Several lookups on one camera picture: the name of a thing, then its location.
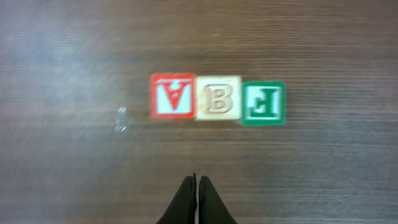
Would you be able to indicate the green E letter block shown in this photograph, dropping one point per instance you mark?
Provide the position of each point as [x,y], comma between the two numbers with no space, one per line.
[264,103]

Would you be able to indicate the red V letter block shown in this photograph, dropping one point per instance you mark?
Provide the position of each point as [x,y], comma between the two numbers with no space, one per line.
[172,95]

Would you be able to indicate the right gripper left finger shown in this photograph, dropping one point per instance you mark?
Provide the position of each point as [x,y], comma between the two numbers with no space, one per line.
[183,206]

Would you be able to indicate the yellow K letter block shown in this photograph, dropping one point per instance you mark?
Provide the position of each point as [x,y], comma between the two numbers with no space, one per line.
[218,97]

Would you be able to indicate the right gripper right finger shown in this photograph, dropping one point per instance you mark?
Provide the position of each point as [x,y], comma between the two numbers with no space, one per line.
[212,210]

